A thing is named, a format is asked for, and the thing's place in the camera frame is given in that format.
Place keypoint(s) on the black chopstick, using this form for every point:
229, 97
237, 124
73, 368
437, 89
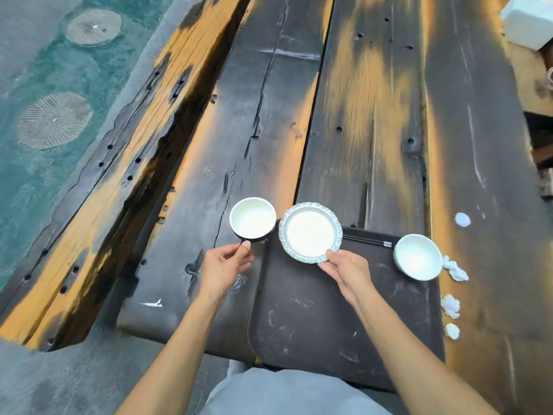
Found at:
367, 240
367, 243

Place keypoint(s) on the person's right forearm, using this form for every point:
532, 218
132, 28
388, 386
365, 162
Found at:
410, 363

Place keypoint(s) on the person's left thumb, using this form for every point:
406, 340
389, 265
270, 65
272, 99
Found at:
237, 250

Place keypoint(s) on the white foam box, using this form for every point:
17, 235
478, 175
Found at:
528, 20

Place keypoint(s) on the white scalloped plate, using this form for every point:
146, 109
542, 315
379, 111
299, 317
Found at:
309, 232

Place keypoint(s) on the person's left hand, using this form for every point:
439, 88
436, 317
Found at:
220, 272

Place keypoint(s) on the dark wooden furniture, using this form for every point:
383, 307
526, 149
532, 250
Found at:
541, 140

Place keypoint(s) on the round white paper scrap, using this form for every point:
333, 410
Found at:
462, 219

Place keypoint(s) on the thin white scrap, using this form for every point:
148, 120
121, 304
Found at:
152, 303

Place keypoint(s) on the long crumpled white paper scrap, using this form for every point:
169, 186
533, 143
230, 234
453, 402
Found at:
456, 270

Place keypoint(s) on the person's grey clothing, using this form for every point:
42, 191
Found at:
289, 393

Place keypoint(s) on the dark rectangular tray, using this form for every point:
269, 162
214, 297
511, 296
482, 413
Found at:
319, 328

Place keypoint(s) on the black cup with white inside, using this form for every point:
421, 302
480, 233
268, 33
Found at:
252, 219

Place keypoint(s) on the small oval white paper scrap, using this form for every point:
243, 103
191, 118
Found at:
452, 331

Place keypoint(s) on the person's left forearm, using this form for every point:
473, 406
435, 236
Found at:
173, 363

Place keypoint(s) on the person's right thumb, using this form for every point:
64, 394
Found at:
336, 256

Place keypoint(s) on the white ceramic bowl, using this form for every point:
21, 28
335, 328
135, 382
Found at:
417, 257

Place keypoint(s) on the crumpled clear plastic scrap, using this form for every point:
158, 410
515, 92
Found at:
238, 281

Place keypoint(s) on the round ribbed stone disc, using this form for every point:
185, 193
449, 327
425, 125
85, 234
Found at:
93, 27
54, 120

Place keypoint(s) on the person's right hand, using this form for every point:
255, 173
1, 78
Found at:
352, 276

